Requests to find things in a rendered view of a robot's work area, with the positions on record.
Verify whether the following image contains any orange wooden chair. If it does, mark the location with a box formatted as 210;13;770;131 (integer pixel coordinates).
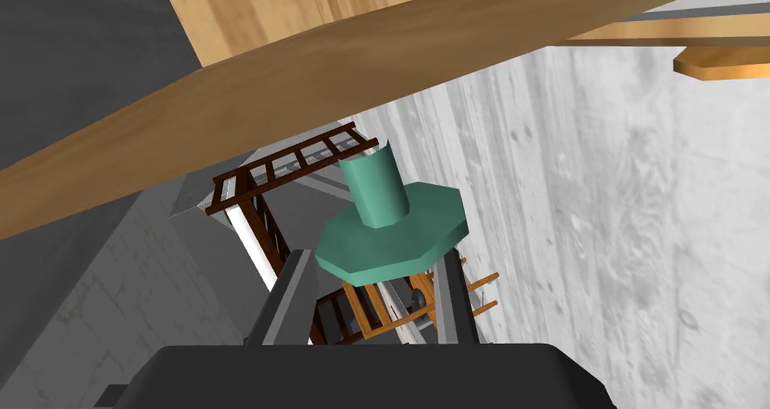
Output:
341;255;501;341

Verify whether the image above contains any light orange wooden furniture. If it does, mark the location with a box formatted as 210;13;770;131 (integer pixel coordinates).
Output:
556;11;770;83

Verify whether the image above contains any wooden table with teal pedestal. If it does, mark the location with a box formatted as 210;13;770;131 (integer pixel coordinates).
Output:
0;0;747;289

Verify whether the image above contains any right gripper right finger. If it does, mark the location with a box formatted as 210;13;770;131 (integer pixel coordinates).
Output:
432;249;481;346

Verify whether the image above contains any dark brown wooden chair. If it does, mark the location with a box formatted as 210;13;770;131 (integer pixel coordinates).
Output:
204;122;380;346

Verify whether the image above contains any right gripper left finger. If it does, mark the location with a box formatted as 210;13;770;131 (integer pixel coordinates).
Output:
244;249;321;347

